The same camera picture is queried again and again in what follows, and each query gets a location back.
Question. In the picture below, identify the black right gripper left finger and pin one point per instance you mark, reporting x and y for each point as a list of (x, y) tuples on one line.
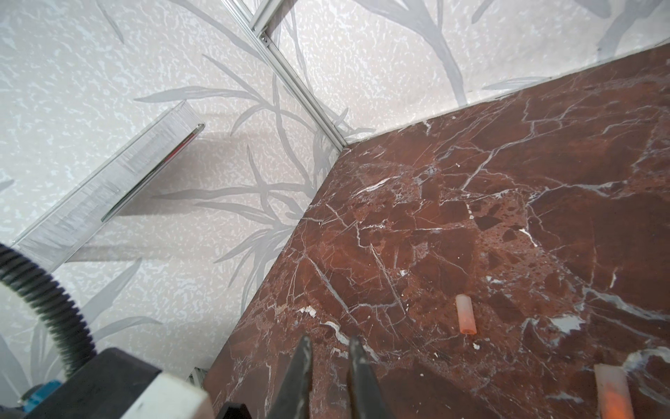
[(293, 398)]

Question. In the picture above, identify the translucent pen cap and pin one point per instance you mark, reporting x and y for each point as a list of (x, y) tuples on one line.
[(465, 314), (614, 400)]

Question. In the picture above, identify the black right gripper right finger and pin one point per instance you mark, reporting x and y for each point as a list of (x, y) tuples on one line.
[(365, 397)]

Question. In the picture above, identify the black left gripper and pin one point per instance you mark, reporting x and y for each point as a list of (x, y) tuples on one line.
[(231, 410)]

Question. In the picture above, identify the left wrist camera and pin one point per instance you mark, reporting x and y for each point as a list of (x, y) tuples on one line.
[(116, 384)]

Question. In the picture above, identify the clear plastic wall tray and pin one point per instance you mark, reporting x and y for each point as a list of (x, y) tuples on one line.
[(79, 216)]

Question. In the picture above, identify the aluminium cage frame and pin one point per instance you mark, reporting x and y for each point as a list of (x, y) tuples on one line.
[(255, 27)]

